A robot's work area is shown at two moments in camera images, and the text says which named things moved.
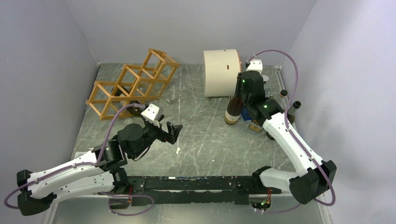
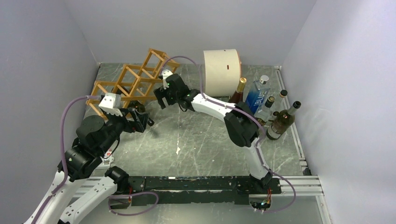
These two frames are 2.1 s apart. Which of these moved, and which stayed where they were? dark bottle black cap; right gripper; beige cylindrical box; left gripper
Moved: right gripper; left gripper
Stayed: beige cylindrical box; dark bottle black cap
